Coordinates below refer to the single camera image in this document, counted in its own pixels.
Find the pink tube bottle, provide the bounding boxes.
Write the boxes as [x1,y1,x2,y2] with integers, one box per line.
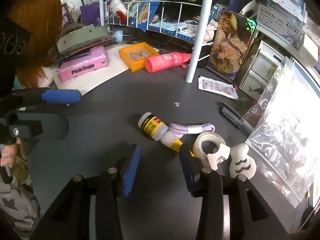
[145,51,192,74]

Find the pink PinkDojo box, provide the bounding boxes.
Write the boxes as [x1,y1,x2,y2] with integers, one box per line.
[59,46,108,82]

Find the yellow label glue bottle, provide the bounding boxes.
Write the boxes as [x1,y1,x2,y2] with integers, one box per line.
[138,112,183,153]

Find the clear zip plastic bag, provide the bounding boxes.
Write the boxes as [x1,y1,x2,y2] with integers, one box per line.
[246,59,319,207]

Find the person's left hand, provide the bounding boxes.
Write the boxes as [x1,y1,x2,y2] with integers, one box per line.
[1,138,21,168]

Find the anime art acrylic stand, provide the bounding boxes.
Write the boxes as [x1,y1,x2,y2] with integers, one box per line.
[207,9,257,82]

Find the white tape roll dispenser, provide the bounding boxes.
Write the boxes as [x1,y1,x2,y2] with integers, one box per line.
[192,132,231,171]

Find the white paper sachet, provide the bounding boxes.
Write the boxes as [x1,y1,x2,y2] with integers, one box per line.
[198,76,239,100]

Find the black pen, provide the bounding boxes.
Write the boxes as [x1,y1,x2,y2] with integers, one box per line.
[220,102,253,136]

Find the orange square box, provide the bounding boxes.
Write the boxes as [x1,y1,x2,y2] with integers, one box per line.
[119,42,159,72]

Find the orange hair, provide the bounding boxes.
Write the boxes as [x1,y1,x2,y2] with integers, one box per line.
[7,0,62,88]

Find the blue cinnamoroll box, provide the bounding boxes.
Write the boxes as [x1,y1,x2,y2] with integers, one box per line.
[266,0,306,28]

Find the white wire rack shelf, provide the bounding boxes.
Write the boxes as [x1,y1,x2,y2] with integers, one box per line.
[99,0,249,84]

